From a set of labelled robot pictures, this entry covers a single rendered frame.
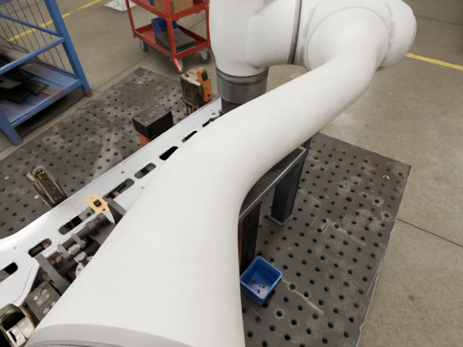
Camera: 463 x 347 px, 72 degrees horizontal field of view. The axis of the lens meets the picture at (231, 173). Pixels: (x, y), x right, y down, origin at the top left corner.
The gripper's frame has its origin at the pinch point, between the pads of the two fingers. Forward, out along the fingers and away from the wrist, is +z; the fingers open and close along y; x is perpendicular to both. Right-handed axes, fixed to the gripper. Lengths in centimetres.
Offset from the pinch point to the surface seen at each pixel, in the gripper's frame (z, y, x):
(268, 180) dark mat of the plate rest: 4.1, -6.8, -1.6
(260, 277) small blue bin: 50, -9, 2
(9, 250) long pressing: 20, 54, 25
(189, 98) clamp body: 23, 33, -52
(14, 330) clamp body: 13, 35, 42
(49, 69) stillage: 103, 222, -165
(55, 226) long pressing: 20, 47, 16
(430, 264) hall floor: 120, -102, -62
